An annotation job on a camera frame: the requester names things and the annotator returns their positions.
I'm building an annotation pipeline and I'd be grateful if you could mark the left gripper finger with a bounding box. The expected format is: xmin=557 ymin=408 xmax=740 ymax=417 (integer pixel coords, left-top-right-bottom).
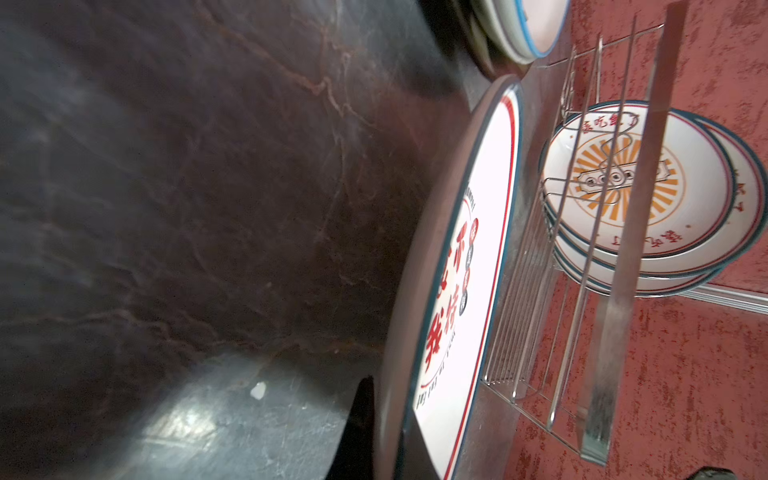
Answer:
xmin=326 ymin=376 xmax=375 ymax=480

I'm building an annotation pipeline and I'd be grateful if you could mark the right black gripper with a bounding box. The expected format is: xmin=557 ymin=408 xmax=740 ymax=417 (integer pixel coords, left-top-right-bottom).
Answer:
xmin=685 ymin=466 xmax=738 ymax=480

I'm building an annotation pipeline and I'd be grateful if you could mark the watermelon blue rim plate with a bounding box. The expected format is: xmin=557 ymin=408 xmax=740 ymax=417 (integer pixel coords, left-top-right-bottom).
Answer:
xmin=470 ymin=0 xmax=570 ymax=65

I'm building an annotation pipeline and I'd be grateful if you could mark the black striped rim plate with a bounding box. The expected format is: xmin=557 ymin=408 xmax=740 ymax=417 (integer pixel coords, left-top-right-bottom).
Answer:
xmin=447 ymin=0 xmax=496 ymax=80

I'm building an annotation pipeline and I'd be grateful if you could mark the right corner aluminium profile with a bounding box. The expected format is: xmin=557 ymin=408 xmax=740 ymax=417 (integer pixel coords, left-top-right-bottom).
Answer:
xmin=680 ymin=284 xmax=768 ymax=316

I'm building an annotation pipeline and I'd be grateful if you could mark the orange sunburst plate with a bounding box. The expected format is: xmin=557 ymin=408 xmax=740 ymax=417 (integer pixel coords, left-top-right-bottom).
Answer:
xmin=541 ymin=100 xmax=735 ymax=258
xmin=544 ymin=110 xmax=767 ymax=279

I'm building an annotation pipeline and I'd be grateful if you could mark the wire dish rack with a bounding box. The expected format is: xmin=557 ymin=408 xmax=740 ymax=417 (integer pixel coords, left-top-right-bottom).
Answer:
xmin=479 ymin=0 xmax=690 ymax=467

